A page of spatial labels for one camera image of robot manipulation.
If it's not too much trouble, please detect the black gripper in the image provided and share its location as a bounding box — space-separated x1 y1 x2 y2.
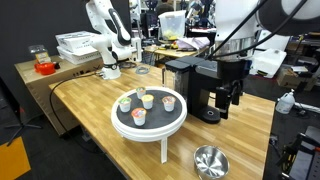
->
214 58 251 120

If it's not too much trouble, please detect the stainless steel pot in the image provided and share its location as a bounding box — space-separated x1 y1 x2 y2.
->
193 144 231 180

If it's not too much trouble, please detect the black pod coffee maker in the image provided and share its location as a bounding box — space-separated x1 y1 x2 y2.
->
162 55 235 125

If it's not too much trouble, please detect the white coffee pod cup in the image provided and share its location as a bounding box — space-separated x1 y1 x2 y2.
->
130 107 148 127
141 94 155 111
161 95 177 113
135 86 147 100
118 96 133 114

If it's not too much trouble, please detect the white plastic jug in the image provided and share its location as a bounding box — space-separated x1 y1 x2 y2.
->
275 88 297 115

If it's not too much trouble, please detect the pale crumpled cloth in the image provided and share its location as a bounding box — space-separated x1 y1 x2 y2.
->
175 36 211 51

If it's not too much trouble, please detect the brown cardboard box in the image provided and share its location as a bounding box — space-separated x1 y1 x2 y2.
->
276 64 318 92

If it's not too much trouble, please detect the cluttered wooden workbench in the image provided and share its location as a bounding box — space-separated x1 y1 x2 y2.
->
144 42 211 60

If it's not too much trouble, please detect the white round side table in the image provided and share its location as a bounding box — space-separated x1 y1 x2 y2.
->
110 85 189 165

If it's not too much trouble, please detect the clear plastic storage bin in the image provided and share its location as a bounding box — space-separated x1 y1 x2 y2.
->
157 9 188 41

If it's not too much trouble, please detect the white flat box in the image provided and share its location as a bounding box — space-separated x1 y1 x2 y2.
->
54 30 98 53
56 45 105 66

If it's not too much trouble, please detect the red bowl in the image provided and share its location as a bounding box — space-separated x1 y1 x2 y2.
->
33 61 57 76

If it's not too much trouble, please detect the beige wooden cabinet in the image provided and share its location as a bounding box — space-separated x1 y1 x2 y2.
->
14 54 105 137

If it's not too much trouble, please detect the black tripod stand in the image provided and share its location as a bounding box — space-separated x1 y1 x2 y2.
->
2 105 43 148

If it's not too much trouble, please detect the grey coiled cable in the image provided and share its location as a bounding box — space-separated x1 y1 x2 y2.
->
134 65 151 75

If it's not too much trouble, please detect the black coiled cable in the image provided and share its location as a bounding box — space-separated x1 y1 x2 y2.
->
119 60 138 70

